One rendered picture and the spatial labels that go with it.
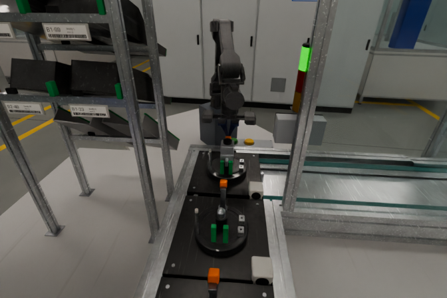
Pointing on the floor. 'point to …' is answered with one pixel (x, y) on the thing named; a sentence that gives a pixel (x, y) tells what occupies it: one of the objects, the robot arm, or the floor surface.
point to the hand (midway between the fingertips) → (228, 130)
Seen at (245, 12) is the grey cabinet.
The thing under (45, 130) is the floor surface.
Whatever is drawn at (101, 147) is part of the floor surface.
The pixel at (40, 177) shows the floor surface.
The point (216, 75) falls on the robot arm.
